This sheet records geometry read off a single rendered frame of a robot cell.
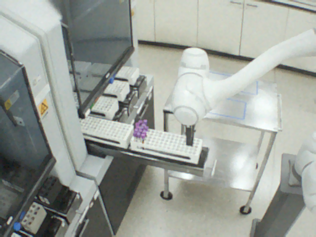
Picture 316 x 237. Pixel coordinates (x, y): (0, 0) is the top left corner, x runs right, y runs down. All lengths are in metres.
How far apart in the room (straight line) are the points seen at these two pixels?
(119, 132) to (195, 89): 0.58
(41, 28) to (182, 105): 0.54
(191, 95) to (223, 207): 1.38
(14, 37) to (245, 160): 1.64
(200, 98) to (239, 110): 0.71
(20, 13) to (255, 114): 1.21
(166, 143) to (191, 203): 0.91
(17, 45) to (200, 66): 0.60
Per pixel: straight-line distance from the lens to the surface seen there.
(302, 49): 1.02
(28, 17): 1.09
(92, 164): 1.46
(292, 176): 1.51
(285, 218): 1.74
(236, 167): 2.05
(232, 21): 3.45
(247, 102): 1.67
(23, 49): 0.96
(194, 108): 0.89
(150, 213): 2.13
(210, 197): 2.22
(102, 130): 1.44
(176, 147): 1.33
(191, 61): 1.02
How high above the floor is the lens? 1.83
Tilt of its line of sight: 41 degrees down
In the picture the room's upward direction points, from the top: 2 degrees counter-clockwise
